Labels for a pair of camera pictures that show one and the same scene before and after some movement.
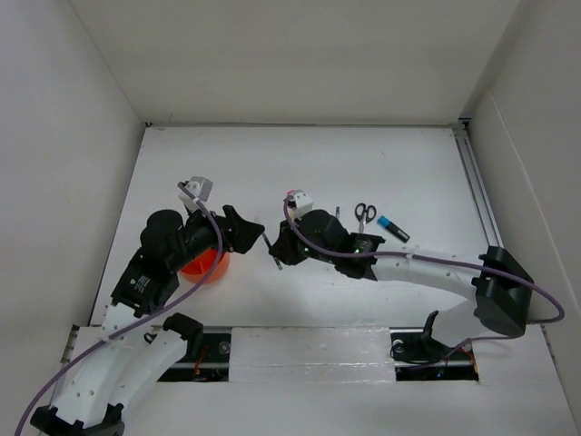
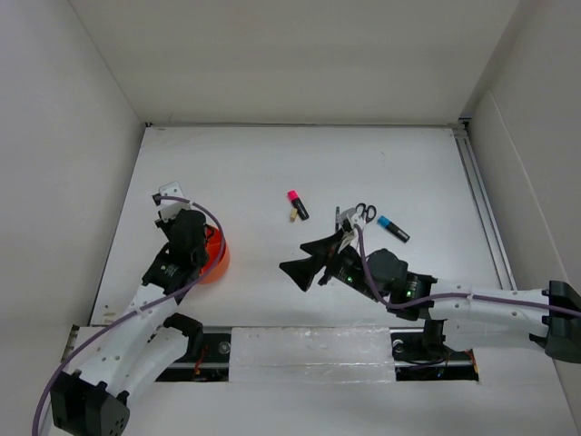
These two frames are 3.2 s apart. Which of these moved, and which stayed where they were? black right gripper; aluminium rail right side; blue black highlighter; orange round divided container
Moved: black right gripper
Stayed: blue black highlighter; aluminium rail right side; orange round divided container
